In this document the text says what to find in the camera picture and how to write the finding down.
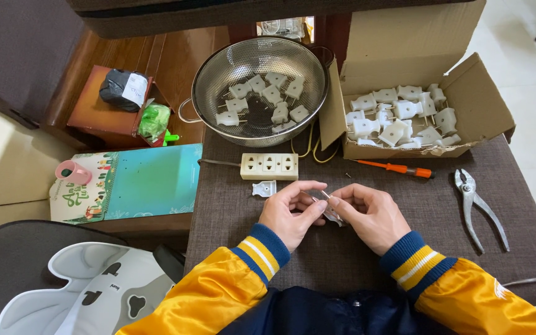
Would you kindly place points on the white plug cover half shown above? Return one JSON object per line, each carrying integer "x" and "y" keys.
{"x": 264, "y": 188}

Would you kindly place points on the pink cup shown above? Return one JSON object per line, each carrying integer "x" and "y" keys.
{"x": 73, "y": 172}

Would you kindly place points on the heap of plugs in colander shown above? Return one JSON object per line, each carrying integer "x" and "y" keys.
{"x": 272, "y": 95}

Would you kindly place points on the grey white seat cushion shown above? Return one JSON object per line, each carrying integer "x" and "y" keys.
{"x": 96, "y": 293}

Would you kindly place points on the black wrapped parcel white label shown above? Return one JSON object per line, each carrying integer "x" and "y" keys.
{"x": 120, "y": 90}

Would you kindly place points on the white plug half with prongs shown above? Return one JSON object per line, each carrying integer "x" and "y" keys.
{"x": 331, "y": 215}

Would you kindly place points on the open cardboard box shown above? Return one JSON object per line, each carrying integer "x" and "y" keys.
{"x": 389, "y": 42}

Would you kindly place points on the brown wooden side table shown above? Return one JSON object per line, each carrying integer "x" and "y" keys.
{"x": 175, "y": 60}

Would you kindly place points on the white three-socket power strip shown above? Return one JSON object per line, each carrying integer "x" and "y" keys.
{"x": 269, "y": 166}

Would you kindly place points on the person's right hand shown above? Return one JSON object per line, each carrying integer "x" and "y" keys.
{"x": 375, "y": 218}

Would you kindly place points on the brown woven table mat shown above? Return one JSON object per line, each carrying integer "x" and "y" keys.
{"x": 412, "y": 204}

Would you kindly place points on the dark round chair seat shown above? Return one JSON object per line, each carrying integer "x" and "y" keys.
{"x": 12, "y": 260}

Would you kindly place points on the brown open box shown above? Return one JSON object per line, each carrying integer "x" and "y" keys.
{"x": 100, "y": 111}

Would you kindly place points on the heap of plugs in carton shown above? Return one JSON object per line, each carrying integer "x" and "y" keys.
{"x": 400, "y": 116}

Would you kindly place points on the steel slip-joint pliers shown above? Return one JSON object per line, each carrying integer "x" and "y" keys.
{"x": 475, "y": 204}

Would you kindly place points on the green plastic bag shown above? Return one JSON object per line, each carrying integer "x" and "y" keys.
{"x": 154, "y": 121}

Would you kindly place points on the person's left hand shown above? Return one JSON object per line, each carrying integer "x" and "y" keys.
{"x": 284, "y": 218}

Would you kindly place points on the navy jacket front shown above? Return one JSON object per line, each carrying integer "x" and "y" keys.
{"x": 338, "y": 311}

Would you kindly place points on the bright green plastic tool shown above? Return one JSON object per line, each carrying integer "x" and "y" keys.
{"x": 171, "y": 137}

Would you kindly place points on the green illustrated flat box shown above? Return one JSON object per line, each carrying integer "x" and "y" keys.
{"x": 151, "y": 181}

